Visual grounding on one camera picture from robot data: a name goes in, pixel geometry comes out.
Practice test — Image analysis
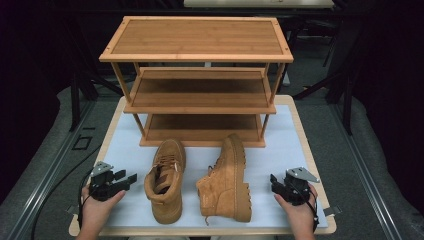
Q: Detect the metal floor rail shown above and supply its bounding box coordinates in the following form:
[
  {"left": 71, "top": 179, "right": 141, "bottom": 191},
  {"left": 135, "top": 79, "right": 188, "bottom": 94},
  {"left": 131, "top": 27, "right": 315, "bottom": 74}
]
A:
[
  {"left": 6, "top": 99, "right": 97, "bottom": 240},
  {"left": 329, "top": 102, "right": 403, "bottom": 240}
]

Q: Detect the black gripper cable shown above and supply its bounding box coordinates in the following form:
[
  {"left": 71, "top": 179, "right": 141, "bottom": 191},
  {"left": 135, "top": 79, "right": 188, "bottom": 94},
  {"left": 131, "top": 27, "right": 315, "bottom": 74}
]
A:
[
  {"left": 292, "top": 186, "right": 320, "bottom": 233},
  {"left": 76, "top": 169, "right": 95, "bottom": 231}
]

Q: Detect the black metal stand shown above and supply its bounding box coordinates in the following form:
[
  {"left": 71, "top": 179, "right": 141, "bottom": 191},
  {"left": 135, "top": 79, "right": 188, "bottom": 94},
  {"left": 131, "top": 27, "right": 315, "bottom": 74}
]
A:
[
  {"left": 67, "top": 16, "right": 125, "bottom": 133},
  {"left": 292, "top": 33, "right": 355, "bottom": 136}
]

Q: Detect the black floor cable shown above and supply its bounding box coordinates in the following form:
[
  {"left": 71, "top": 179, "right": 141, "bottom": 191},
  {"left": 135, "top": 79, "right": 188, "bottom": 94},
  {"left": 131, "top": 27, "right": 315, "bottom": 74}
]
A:
[{"left": 30, "top": 144, "right": 102, "bottom": 240}]

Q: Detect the white table mat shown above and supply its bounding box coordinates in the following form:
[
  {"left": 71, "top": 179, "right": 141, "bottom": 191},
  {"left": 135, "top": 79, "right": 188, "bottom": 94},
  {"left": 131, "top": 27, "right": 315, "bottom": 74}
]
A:
[{"left": 102, "top": 104, "right": 330, "bottom": 230}]

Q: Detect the person's left hand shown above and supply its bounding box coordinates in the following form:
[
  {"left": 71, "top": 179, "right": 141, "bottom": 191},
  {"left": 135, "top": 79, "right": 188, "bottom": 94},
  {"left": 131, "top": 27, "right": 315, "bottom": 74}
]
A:
[{"left": 80, "top": 185, "right": 127, "bottom": 232}]

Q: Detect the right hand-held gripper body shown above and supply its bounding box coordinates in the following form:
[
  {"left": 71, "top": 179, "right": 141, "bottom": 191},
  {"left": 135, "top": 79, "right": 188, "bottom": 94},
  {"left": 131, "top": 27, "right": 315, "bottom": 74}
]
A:
[{"left": 278, "top": 166, "right": 321, "bottom": 206}]

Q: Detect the wooden three-tier shoe rack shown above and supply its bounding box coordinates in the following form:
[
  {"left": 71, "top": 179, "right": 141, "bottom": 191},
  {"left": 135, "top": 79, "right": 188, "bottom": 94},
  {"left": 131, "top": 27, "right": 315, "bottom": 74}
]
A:
[{"left": 98, "top": 15, "right": 295, "bottom": 149}]

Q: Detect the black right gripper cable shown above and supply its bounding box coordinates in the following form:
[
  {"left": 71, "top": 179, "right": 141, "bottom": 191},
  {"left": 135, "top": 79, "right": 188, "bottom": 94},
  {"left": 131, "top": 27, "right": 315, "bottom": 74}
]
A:
[{"left": 292, "top": 186, "right": 320, "bottom": 233}]

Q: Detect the tan suede boot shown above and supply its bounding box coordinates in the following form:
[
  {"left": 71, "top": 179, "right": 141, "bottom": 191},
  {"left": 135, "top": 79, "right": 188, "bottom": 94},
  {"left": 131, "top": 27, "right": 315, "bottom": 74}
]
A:
[
  {"left": 195, "top": 133, "right": 253, "bottom": 227},
  {"left": 143, "top": 138, "right": 187, "bottom": 225}
]

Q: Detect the person's right hand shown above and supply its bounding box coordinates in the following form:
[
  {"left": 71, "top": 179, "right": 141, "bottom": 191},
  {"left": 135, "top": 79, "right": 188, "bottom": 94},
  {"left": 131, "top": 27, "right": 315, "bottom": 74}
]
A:
[{"left": 273, "top": 184, "right": 318, "bottom": 232}]

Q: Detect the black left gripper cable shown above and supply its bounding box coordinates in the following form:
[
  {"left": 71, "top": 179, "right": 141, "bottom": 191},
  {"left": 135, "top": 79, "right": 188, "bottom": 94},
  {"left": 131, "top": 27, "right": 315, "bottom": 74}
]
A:
[{"left": 76, "top": 169, "right": 95, "bottom": 231}]

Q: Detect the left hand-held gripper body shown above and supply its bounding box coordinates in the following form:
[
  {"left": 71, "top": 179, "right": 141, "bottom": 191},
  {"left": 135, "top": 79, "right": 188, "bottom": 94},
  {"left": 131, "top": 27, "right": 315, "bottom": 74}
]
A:
[{"left": 87, "top": 161, "right": 128, "bottom": 202}]

